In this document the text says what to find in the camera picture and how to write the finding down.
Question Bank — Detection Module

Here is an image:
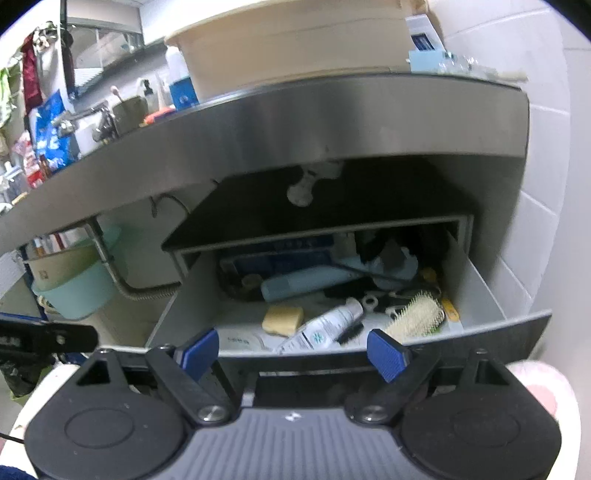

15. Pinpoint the grey pull-out drawer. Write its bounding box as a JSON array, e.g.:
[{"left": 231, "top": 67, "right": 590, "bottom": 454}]
[{"left": 147, "top": 238, "right": 551, "bottom": 363}]

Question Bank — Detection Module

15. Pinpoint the cream hair brush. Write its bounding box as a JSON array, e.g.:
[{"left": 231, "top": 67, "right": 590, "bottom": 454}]
[{"left": 385, "top": 293, "right": 446, "bottom": 343}]

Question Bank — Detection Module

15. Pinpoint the mint green plastic basin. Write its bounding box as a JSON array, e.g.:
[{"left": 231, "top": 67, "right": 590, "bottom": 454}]
[{"left": 32, "top": 228, "right": 117, "bottom": 320}]

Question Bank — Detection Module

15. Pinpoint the white cream tube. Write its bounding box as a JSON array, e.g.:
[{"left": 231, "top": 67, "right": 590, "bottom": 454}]
[{"left": 274, "top": 298, "right": 363, "bottom": 355}]

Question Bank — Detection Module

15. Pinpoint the yellow sponge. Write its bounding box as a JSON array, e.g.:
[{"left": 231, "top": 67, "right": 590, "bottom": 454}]
[{"left": 262, "top": 306, "right": 304, "bottom": 337}]

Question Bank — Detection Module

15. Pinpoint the light blue spray can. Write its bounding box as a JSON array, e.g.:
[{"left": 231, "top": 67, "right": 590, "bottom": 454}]
[{"left": 260, "top": 265, "right": 363, "bottom": 302}]

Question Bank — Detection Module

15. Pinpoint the blue Oreo snack bag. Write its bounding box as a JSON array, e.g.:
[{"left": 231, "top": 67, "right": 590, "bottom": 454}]
[{"left": 28, "top": 91, "right": 75, "bottom": 176}]

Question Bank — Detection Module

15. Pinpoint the red snack package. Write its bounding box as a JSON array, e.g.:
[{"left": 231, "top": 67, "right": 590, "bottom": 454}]
[{"left": 12, "top": 131, "right": 46, "bottom": 189}]

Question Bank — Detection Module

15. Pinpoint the chrome sink faucet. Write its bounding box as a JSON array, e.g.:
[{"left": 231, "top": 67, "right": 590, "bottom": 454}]
[{"left": 51, "top": 101, "right": 118, "bottom": 143}]

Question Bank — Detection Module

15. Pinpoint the olive green mug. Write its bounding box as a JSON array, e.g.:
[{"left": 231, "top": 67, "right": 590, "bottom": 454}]
[{"left": 112, "top": 96, "right": 148, "bottom": 137}]

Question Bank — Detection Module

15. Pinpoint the steel countertop with black top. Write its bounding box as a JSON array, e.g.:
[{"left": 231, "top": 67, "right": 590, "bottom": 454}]
[{"left": 1, "top": 73, "right": 530, "bottom": 253}]

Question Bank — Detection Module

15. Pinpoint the soap dispenser bottle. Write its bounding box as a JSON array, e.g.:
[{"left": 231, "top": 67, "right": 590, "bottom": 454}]
[{"left": 140, "top": 79, "right": 158, "bottom": 114}]

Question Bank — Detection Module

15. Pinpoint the blue cookie monster box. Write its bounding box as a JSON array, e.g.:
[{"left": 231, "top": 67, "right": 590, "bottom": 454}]
[{"left": 169, "top": 77, "right": 198, "bottom": 110}]

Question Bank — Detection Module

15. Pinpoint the light blue box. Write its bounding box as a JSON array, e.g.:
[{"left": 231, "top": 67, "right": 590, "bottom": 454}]
[{"left": 409, "top": 50, "right": 448, "bottom": 74}]

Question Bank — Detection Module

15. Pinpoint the beige plastic storage box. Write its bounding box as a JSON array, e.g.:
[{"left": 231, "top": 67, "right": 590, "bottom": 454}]
[{"left": 165, "top": 1, "right": 414, "bottom": 101}]

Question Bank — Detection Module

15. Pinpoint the corrugated metal drain hose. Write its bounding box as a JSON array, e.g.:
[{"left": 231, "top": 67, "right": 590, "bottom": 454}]
[{"left": 87, "top": 219, "right": 182, "bottom": 303}]

